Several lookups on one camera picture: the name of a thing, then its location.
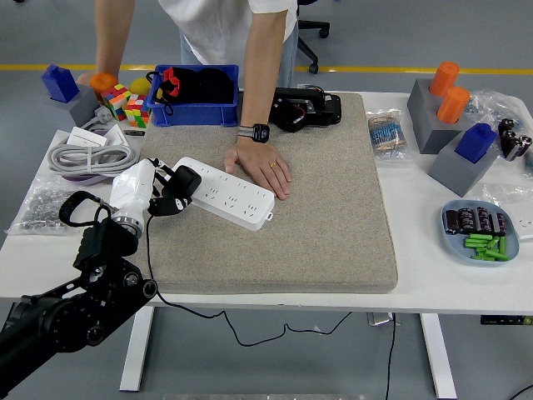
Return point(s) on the person's right hand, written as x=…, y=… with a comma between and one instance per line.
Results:
x=85, y=78

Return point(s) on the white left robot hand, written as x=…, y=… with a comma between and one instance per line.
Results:
x=131, y=187

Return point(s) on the person's left hand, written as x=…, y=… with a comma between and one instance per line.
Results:
x=260, y=164

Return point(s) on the white power strip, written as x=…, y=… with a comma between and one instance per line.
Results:
x=233, y=200

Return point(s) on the person's right forearm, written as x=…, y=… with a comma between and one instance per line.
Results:
x=110, y=37

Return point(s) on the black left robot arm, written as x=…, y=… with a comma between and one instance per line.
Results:
x=75, y=312

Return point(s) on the person's left forearm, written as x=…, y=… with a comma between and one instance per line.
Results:
x=260, y=83

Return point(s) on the orange ball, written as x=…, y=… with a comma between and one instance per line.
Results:
x=104, y=82

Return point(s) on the blue plastic block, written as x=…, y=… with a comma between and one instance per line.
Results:
x=60, y=85
x=474, y=143

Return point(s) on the grey single-slot holder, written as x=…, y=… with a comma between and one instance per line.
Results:
x=81, y=108
x=454, y=171

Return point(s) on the black wrist watch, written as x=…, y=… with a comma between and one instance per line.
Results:
x=260, y=133

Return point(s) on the colourful puzzle cube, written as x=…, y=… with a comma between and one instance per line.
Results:
x=137, y=112
x=116, y=98

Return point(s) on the yellow ball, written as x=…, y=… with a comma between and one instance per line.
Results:
x=139, y=85

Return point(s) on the small black stick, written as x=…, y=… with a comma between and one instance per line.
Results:
x=134, y=132

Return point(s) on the white card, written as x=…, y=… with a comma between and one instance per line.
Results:
x=116, y=134

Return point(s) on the white flat box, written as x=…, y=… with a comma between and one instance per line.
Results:
x=85, y=136

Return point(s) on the grey-brown mat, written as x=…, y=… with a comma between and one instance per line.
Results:
x=312, y=216

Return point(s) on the blue plastic bin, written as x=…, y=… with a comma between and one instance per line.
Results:
x=195, y=116

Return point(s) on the black mechanical device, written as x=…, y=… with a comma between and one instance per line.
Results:
x=320, y=110

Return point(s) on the clear bag of screws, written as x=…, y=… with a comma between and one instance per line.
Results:
x=37, y=204

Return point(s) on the black pouch with red trim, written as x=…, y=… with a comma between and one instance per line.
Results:
x=200, y=87

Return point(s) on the black office chair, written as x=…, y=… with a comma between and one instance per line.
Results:
x=313, y=66

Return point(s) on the clear bag of resistors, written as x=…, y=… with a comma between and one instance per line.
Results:
x=387, y=135

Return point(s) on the person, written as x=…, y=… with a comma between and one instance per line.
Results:
x=220, y=29

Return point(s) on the white table leg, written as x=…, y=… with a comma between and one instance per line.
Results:
x=137, y=358
x=439, y=358

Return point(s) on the grey two-slot holder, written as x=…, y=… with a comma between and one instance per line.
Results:
x=437, y=139

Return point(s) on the black capacitor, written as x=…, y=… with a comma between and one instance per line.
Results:
x=506, y=126
x=467, y=219
x=499, y=224
x=524, y=146
x=484, y=218
x=452, y=221
x=509, y=145

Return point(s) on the orange cylinder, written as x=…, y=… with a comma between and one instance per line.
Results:
x=453, y=104
x=444, y=78

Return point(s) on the light blue plate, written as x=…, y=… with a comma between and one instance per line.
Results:
x=458, y=250

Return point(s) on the green battery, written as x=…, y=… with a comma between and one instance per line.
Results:
x=502, y=245
x=478, y=243
x=483, y=258
x=492, y=243
x=496, y=254
x=479, y=237

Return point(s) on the clear bag of hardware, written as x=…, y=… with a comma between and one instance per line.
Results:
x=487, y=104

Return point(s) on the clear plastic bag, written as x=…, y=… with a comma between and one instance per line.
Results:
x=508, y=193

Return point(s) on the black table control panel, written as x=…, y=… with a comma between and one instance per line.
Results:
x=504, y=320

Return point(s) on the grey metal bracket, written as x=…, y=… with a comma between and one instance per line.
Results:
x=381, y=319

